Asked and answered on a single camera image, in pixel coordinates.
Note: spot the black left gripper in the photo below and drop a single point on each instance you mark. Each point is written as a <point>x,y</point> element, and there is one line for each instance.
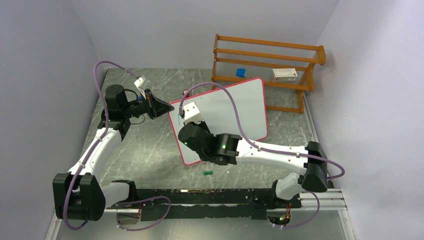
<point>155,107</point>

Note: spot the pink framed whiteboard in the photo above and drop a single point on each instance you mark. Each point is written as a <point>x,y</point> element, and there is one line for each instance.
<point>218,112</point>

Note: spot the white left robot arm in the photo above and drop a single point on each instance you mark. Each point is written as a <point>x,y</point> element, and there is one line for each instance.
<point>77,193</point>

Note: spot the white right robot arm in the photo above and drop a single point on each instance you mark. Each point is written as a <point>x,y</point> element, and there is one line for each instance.
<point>306,163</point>

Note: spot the blue block on shelf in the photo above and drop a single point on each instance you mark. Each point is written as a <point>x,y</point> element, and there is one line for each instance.
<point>241,72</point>

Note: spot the white red small box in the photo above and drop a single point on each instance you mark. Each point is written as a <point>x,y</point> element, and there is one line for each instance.
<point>284,74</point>

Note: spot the wooden shelf rack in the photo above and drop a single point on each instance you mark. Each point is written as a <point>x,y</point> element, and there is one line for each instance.
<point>260,57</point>

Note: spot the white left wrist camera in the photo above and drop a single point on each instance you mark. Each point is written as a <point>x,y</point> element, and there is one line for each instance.
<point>141,83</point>

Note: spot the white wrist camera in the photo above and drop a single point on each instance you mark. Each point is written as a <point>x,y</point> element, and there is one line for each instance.
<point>141,83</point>
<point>192,113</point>

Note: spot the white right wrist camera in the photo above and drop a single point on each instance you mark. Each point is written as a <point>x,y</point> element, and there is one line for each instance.
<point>192,113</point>

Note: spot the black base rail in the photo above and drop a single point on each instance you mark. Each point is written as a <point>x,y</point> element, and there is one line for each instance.
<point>252,203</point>

